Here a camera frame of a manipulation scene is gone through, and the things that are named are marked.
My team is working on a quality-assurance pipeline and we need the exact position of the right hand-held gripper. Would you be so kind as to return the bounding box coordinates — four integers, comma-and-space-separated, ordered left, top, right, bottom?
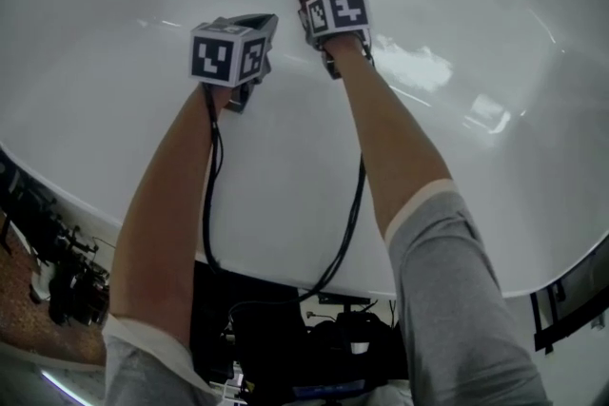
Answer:
298, 0, 374, 81

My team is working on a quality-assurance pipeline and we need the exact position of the person's left forearm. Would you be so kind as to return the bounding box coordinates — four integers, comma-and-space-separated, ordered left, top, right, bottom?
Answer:
108, 82, 240, 339

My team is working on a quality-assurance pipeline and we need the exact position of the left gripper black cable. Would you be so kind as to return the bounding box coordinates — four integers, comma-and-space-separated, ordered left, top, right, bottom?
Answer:
201, 85, 226, 273

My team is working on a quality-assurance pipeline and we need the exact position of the light grey shirt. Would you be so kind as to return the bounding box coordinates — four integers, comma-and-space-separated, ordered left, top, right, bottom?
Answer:
101, 177, 554, 406

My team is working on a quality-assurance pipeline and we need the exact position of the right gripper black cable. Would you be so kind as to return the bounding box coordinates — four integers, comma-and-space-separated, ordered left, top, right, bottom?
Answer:
227, 42, 374, 330

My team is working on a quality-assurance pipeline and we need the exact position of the white bathtub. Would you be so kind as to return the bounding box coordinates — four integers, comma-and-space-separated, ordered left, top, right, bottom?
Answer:
0, 0, 609, 301

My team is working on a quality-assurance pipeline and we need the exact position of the black tripod equipment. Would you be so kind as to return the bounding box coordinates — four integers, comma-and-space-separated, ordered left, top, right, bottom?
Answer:
28, 203, 111, 328

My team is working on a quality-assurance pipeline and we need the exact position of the person's right forearm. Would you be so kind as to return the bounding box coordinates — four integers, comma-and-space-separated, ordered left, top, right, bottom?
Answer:
320, 34, 454, 244

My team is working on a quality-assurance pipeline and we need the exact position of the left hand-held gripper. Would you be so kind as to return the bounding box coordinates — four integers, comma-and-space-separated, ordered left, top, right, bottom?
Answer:
188, 12, 280, 115

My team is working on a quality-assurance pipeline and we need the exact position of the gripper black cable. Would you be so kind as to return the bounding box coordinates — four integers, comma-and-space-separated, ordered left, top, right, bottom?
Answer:
201, 85, 226, 273
227, 42, 374, 330

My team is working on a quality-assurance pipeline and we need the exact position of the black metal frame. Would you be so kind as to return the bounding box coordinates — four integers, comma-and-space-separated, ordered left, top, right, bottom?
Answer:
529, 232, 609, 354

